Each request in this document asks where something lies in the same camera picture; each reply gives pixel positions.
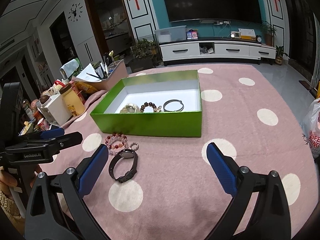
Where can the yellow bear bottle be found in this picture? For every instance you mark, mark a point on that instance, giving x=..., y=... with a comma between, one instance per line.
x=73, y=105

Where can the clear plastic storage box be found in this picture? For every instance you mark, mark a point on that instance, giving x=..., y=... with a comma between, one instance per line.
x=170, y=33

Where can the white yellow flat box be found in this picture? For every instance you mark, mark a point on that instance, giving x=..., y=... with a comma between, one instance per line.
x=247, y=33

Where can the white wrist watch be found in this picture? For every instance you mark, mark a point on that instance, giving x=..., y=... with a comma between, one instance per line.
x=130, y=108

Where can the small potted plant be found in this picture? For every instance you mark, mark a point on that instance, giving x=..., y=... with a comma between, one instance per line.
x=279, y=59

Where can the yellow snack packet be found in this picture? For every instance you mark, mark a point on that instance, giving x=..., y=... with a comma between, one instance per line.
x=86, y=87

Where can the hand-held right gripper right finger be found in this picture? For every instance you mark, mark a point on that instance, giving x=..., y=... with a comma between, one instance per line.
x=222, y=170

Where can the black television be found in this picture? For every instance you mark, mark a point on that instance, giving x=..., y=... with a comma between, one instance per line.
x=212, y=2

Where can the white television cabinet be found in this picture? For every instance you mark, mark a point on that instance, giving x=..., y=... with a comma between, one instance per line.
x=180, y=50

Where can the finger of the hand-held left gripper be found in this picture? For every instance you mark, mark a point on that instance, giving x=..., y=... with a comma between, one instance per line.
x=70, y=138
x=52, y=133

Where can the grey crumpled bag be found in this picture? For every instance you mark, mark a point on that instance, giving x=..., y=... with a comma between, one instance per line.
x=207, y=50

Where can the person's left hand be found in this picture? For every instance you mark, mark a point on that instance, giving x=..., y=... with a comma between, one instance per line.
x=7, y=180

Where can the dark metal bangle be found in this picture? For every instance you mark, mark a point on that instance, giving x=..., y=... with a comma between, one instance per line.
x=172, y=100

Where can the bushy potted plant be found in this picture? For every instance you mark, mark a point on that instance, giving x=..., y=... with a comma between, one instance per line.
x=142, y=52

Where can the white paper sheets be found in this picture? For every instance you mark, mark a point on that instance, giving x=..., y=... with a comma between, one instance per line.
x=86, y=73

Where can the black alarm clock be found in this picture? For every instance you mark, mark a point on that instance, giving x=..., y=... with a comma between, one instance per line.
x=259, y=38

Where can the red white cup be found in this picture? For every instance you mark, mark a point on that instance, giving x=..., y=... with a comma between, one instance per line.
x=43, y=125

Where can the tall potted plant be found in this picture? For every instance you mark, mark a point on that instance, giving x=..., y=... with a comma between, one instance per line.
x=268, y=38

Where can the dark cap bottle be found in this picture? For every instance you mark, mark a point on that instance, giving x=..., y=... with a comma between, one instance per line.
x=27, y=110

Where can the black deer wall clock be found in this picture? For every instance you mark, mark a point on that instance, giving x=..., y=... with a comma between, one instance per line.
x=75, y=12

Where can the grey wrapped pack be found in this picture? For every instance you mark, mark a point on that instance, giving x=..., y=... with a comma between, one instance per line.
x=71, y=67

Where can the green cardboard box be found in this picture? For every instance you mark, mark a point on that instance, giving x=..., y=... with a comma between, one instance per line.
x=150, y=125

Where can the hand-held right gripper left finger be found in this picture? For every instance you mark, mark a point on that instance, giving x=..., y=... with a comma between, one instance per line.
x=93, y=167

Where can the small white device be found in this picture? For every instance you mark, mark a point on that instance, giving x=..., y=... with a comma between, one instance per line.
x=235, y=35

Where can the pink polka-dot tablecloth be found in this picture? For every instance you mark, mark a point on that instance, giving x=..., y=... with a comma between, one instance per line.
x=187, y=167

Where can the brown round lid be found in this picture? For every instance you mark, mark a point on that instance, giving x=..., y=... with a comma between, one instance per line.
x=45, y=100

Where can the white red plastic bag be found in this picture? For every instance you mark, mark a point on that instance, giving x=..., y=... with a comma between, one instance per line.
x=312, y=130

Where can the white plastic container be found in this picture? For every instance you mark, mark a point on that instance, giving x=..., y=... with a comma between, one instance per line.
x=58, y=113

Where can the white power strip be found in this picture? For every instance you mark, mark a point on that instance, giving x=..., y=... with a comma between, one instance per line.
x=222, y=22

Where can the pink desk organizer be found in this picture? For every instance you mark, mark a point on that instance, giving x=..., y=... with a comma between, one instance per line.
x=117, y=73

